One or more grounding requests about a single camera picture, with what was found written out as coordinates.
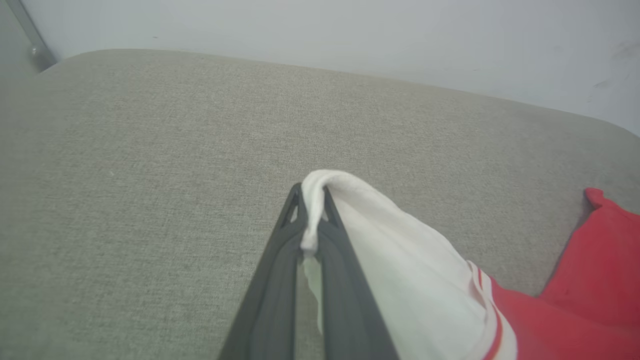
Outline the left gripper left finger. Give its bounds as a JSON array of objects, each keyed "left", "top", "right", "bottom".
[{"left": 218, "top": 183, "right": 307, "bottom": 360}]

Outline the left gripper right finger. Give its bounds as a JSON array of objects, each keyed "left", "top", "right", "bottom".
[{"left": 317, "top": 187, "right": 400, "bottom": 360}]

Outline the red and white jersey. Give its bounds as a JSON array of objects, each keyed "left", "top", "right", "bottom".
[{"left": 300, "top": 169, "right": 640, "bottom": 360}]

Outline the grey fabric sofa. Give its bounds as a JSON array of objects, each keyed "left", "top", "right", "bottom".
[{"left": 0, "top": 48, "right": 640, "bottom": 360}]

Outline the grey metal pole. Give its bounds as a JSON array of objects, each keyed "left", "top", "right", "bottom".
[{"left": 5, "top": 0, "right": 58, "bottom": 73}]

